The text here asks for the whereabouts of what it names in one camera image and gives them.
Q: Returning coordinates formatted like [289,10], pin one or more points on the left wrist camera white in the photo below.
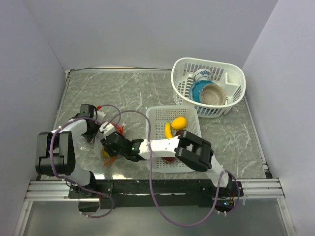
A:
[99,116]

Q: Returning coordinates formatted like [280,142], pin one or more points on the blue white porcelain cup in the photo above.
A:
[202,74]

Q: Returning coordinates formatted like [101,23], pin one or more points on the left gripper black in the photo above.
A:
[88,135]

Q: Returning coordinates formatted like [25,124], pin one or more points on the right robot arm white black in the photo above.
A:
[195,152]

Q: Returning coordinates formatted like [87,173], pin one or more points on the aluminium frame rail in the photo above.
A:
[56,191]

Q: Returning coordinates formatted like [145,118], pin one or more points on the beige bowl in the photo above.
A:
[212,94]

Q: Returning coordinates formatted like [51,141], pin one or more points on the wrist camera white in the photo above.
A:
[99,116]
[107,128]

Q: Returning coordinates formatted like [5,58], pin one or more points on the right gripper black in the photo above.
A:
[112,153]

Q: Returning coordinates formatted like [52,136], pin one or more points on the yellow fake banana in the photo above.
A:
[168,131]

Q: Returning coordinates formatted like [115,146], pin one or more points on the yellow fake lemon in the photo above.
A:
[179,123]

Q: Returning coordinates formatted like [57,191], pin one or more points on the white oval dish rack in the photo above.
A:
[228,76]

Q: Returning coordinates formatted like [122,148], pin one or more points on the clear zip top bag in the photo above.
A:
[98,146]

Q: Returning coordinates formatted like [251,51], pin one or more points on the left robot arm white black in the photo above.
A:
[55,152]

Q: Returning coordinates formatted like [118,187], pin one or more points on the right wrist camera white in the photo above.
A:
[107,128]

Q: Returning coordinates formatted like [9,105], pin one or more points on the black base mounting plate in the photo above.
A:
[168,193]

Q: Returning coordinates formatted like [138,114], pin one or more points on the teal bowl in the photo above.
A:
[196,88]

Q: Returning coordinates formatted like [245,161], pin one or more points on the red fake apple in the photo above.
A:
[169,160]

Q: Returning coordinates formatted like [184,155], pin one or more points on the white perforated rectangular basket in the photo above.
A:
[159,116]

